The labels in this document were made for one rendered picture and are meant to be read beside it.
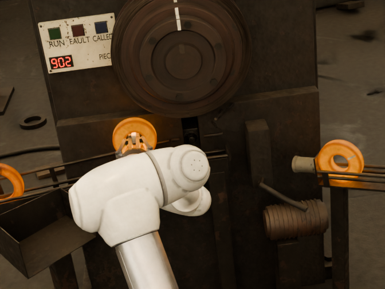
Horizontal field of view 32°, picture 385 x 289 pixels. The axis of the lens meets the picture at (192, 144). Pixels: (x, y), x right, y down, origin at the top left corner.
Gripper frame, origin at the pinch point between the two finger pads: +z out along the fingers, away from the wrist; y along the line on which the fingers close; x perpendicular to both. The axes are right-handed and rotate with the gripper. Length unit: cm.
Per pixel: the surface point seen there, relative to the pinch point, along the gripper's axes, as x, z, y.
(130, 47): 32.5, -1.0, 3.8
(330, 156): -11, -15, 66
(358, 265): -85, 14, 85
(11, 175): -10.5, 1.9, -45.9
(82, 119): 2.4, 12.7, -18.2
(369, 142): -91, 123, 124
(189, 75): 22.8, -8.4, 21.6
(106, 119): 2.4, 10.0, -9.4
